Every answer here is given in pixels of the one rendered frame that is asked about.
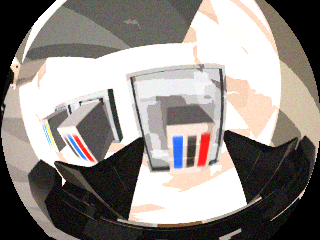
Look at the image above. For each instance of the beige flat panel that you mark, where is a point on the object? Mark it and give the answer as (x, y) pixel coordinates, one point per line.
(299, 112)

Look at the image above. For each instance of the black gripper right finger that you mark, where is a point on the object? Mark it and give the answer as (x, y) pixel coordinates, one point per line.
(255, 162)

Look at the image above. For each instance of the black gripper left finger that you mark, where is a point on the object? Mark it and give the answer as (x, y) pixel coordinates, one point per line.
(113, 180)

